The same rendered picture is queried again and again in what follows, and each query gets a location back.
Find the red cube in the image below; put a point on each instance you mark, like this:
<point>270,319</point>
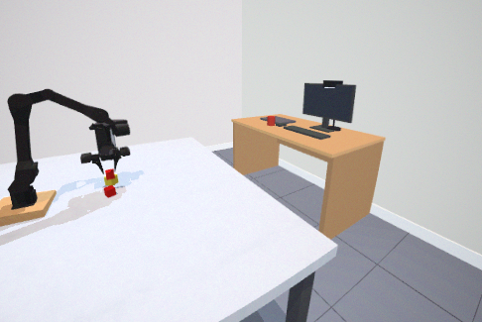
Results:
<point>110,173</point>
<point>110,191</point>

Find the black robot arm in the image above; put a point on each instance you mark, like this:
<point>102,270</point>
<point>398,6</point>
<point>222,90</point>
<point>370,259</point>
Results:
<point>21,192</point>

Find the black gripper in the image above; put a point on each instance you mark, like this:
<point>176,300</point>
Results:
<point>86,158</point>

